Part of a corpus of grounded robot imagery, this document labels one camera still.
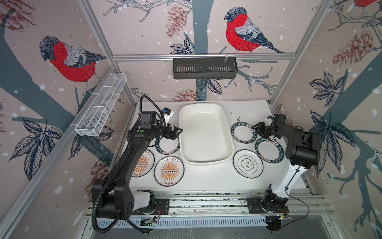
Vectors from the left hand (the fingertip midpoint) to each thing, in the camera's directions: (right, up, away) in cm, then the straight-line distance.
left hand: (174, 126), depth 80 cm
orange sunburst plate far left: (-19, -24, +8) cm, 32 cm away
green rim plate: (+46, -6, +23) cm, 52 cm away
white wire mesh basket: (-39, +8, -5) cm, 40 cm away
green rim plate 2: (+58, -16, +12) cm, 62 cm away
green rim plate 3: (-7, -14, +15) cm, 22 cm away
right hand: (+53, -4, +21) cm, 57 cm away
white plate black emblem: (+43, -23, +8) cm, 50 cm away
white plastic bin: (+19, -9, +20) cm, 29 cm away
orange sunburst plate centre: (-4, -27, +6) cm, 28 cm away
